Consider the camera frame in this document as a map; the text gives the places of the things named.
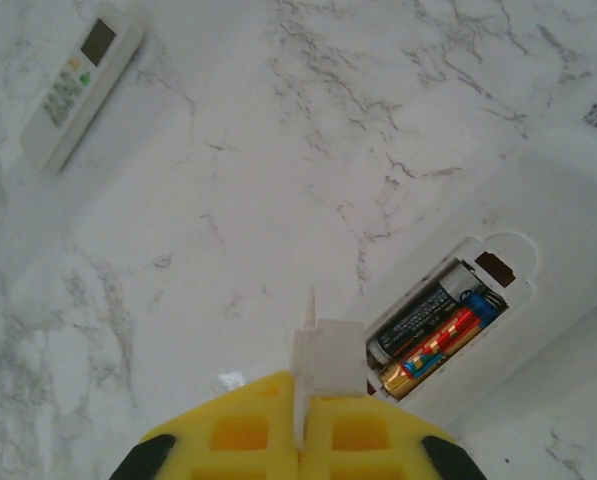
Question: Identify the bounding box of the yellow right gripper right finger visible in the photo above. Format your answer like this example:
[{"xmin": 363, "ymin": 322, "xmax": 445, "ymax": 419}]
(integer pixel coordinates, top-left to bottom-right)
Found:
[{"xmin": 300, "ymin": 394, "xmax": 489, "ymax": 480}]

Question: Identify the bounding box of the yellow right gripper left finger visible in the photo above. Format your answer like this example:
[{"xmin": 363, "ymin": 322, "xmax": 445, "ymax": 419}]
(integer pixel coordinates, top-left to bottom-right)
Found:
[{"xmin": 110, "ymin": 369, "xmax": 300, "ymax": 480}]

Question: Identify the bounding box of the white battery cover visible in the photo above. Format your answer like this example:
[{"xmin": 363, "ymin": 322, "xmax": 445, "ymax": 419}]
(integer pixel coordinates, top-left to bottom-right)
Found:
[{"xmin": 288, "ymin": 285, "xmax": 368, "ymax": 454}]

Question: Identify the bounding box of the small dark cap piece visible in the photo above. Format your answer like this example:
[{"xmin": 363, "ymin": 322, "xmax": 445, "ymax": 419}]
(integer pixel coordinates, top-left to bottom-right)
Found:
[{"xmin": 377, "ymin": 293, "xmax": 503, "ymax": 401}]

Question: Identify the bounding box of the black battery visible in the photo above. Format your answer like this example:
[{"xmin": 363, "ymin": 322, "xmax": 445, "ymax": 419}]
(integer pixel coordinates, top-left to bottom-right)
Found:
[{"xmin": 369, "ymin": 259, "xmax": 484, "ymax": 365}]

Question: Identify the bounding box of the white tube with label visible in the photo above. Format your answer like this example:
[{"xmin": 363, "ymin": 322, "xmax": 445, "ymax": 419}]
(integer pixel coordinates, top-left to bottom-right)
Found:
[{"xmin": 362, "ymin": 82, "xmax": 597, "ymax": 429}]

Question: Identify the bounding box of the white remote with display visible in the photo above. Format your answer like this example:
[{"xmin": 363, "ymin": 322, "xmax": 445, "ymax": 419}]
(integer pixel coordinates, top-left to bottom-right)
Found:
[{"xmin": 18, "ymin": 2, "xmax": 145, "ymax": 176}]

